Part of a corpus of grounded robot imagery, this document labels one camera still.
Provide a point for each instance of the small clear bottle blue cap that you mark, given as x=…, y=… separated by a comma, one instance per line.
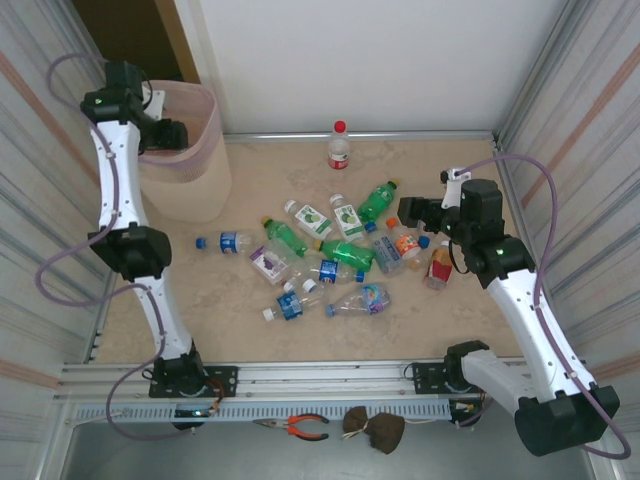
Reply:
x=424, y=242

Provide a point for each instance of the orange cap orange label bottle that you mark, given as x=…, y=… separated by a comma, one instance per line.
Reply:
x=406, y=245

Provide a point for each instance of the green soda bottle yellow cap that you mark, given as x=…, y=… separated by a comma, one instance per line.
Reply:
x=376, y=201
x=347, y=254
x=286, y=239

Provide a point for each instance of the pale blue label bottle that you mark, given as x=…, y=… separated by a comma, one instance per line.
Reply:
x=387, y=252

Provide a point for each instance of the red yellow label bottle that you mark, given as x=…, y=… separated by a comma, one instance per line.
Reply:
x=440, y=267

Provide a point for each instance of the lime label clear bottle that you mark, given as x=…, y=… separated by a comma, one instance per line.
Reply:
x=311, y=220
x=347, y=217

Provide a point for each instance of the colourful label crushed bottle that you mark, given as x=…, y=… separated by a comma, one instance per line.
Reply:
x=370, y=297

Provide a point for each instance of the red cap clear bottle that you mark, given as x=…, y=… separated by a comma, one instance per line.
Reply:
x=339, y=150

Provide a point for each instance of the blue-capped blue label bottle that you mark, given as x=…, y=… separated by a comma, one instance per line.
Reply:
x=229, y=242
x=328, y=271

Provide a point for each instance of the plain clear bottle white cap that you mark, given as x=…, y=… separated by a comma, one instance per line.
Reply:
x=310, y=285

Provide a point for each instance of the white-capped blue label bottle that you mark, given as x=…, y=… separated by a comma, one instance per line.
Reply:
x=290, y=306

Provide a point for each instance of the purple grape label bottle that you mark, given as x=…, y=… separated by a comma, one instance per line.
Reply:
x=265, y=263

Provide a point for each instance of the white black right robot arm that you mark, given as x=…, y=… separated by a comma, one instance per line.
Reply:
x=520, y=310

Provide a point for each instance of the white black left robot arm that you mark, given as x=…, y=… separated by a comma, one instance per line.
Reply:
x=117, y=175

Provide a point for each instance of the pink plastic waste bin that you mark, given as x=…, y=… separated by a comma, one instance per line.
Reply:
x=195, y=190

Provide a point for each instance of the brown cloth bag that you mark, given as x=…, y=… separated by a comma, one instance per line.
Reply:
x=385, y=432

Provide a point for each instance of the aluminium frame bar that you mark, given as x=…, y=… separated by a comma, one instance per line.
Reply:
x=400, y=136

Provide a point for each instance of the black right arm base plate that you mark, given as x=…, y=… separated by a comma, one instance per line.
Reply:
x=425, y=377

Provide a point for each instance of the aluminium mounting rail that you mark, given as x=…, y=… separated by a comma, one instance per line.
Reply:
x=320, y=375

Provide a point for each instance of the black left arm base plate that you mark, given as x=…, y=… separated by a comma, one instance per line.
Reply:
x=225, y=380

